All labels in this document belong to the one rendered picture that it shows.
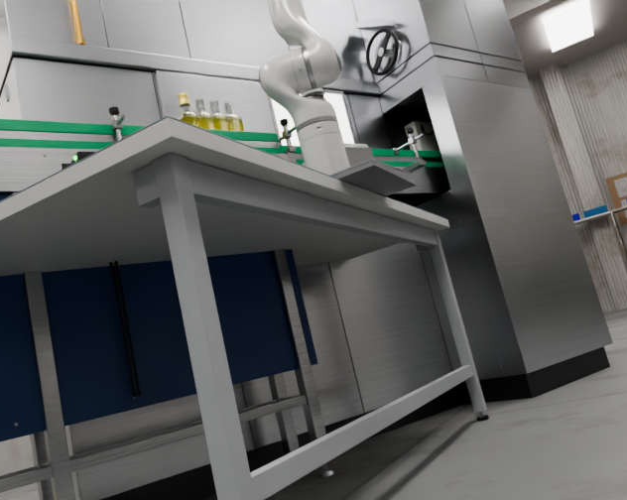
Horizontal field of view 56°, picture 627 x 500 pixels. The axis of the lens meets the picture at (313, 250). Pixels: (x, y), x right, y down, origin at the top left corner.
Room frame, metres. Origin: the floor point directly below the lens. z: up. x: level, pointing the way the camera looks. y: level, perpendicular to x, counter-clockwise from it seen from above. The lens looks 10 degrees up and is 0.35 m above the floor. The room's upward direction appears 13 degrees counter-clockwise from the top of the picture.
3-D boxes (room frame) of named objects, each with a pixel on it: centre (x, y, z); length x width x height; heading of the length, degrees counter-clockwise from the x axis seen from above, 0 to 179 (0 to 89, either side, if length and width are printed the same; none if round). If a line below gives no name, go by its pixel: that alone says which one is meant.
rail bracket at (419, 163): (2.38, -0.49, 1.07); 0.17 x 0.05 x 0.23; 38
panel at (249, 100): (2.28, 0.06, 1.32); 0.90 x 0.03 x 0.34; 128
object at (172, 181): (1.58, -0.11, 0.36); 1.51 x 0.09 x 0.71; 154
